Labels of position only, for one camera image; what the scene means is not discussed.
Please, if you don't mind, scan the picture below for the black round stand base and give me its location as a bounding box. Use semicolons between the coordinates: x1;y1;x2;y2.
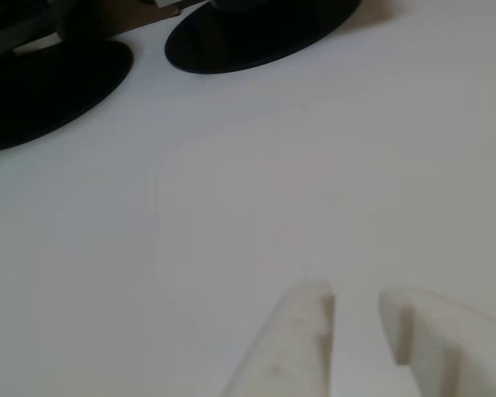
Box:
164;0;363;76
0;39;135;154

